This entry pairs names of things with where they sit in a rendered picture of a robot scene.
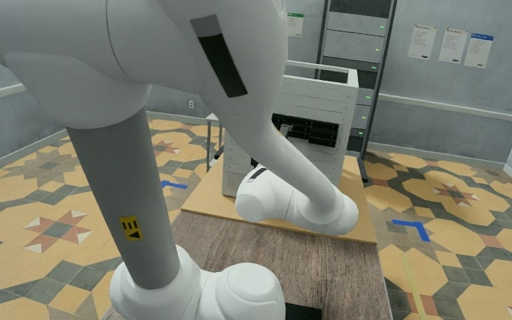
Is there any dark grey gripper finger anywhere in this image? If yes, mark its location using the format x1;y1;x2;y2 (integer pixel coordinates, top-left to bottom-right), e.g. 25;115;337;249
279;124;293;139

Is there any tan wooden board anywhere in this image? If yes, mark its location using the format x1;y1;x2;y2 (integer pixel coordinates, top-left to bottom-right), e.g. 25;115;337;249
181;153;377;245

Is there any white server rack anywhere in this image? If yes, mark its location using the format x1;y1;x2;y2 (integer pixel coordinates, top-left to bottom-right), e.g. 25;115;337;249
222;61;359;197

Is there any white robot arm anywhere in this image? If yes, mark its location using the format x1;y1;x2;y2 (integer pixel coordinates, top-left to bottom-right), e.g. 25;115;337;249
0;0;359;320

